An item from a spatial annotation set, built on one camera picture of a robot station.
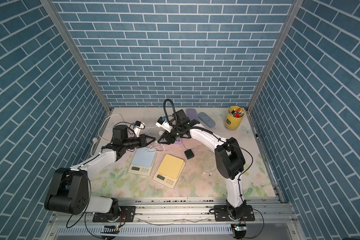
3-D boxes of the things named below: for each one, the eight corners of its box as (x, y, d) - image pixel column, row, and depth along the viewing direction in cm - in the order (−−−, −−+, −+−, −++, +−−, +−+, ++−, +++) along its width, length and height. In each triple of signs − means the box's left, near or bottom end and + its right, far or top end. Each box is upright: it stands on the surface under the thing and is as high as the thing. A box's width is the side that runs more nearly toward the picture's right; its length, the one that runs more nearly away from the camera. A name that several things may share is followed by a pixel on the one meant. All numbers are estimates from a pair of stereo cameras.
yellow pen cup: (225, 131, 109) (229, 118, 99) (222, 118, 117) (226, 106, 106) (241, 131, 109) (247, 119, 99) (238, 118, 117) (243, 106, 107)
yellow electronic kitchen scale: (152, 180, 86) (152, 178, 84) (166, 154, 97) (166, 153, 95) (173, 189, 83) (173, 188, 81) (185, 162, 93) (185, 160, 92)
